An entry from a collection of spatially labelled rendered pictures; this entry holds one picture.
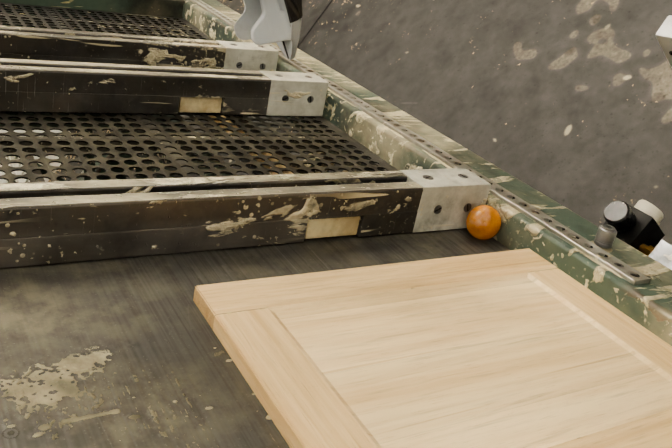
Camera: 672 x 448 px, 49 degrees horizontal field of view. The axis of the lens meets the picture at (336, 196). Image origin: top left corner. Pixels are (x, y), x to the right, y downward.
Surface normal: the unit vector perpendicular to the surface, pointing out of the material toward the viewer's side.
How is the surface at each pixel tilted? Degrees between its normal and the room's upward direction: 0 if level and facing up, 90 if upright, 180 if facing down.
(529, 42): 0
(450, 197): 90
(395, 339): 55
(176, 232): 90
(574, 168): 0
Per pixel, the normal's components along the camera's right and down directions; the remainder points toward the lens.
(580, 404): 0.18, -0.91
